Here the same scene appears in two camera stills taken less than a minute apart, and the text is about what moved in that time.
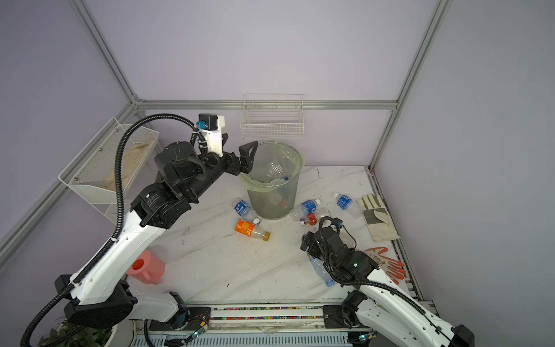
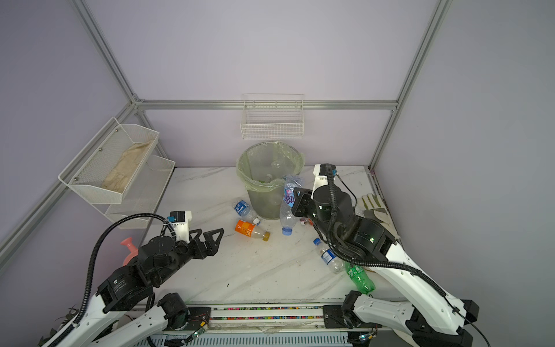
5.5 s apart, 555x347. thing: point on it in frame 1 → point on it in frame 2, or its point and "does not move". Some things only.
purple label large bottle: [319, 266] → [287, 220]
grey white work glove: [378, 217] does not move
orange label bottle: [250, 230] does not move
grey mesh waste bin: [272, 181] does not move
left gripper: [246, 164] → [211, 249]
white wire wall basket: [273, 116] does not move
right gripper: [305, 241] → [300, 194]
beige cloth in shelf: [131, 158] does not move
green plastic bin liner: [274, 164] does not move
